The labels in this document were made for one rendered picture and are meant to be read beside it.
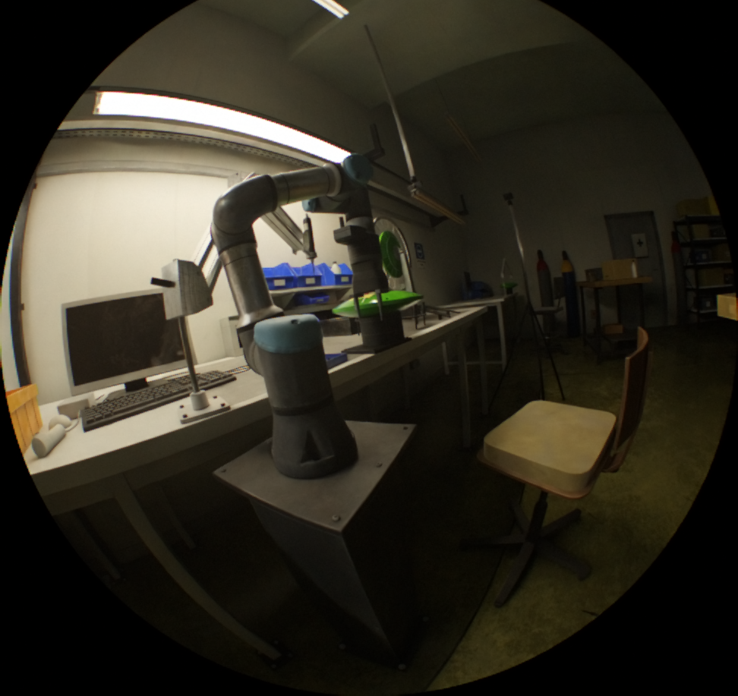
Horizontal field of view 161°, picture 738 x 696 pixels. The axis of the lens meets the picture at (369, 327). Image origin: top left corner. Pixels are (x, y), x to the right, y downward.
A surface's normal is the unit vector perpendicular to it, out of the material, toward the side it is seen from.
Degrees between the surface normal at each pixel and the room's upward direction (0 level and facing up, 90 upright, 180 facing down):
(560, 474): 90
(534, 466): 90
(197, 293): 90
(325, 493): 0
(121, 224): 90
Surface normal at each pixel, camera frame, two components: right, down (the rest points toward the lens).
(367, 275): -0.45, 0.09
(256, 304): 0.53, 0.00
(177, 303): -0.18, 0.11
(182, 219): 0.78, -0.07
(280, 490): -0.16, -0.98
